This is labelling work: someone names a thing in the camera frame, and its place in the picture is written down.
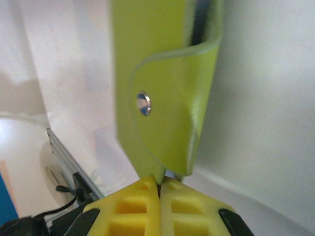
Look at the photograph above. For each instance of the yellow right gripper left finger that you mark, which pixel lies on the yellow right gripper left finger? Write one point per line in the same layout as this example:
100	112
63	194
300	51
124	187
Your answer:
133	209

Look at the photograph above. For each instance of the aluminium table edge rail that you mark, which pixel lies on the aluminium table edge rail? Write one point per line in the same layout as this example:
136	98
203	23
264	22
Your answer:
66	157

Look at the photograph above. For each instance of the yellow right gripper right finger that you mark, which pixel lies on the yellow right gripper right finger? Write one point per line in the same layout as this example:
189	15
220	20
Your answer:
192	211

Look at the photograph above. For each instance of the clear plastic bag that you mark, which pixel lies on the clear plastic bag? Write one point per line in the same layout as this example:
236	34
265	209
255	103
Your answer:
160	37

